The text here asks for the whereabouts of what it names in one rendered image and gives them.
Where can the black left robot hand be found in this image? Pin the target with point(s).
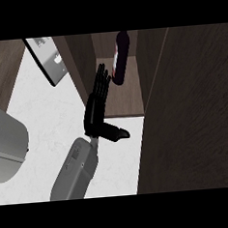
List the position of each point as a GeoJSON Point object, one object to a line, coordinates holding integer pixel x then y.
{"type": "Point", "coordinates": [94, 116]}

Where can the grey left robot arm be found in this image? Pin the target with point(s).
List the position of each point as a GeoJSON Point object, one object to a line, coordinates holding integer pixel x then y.
{"type": "Point", "coordinates": [75, 174]}

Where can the brown wooden cabinet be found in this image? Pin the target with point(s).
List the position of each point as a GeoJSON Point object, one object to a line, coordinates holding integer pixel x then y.
{"type": "Point", "coordinates": [124, 99]}

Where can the dark wine bottle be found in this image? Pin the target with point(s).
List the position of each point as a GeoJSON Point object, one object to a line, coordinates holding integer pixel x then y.
{"type": "Point", "coordinates": [121, 58]}

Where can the dark brown cabinet door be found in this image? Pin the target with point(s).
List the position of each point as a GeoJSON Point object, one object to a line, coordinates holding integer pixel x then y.
{"type": "Point", "coordinates": [197, 119]}

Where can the grey flat panel, dark rim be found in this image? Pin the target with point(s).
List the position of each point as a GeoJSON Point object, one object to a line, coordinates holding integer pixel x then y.
{"type": "Point", "coordinates": [48, 59]}

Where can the pale grey rounded appliance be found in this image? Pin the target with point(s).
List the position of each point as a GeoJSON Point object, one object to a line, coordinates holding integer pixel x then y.
{"type": "Point", "coordinates": [7, 147]}

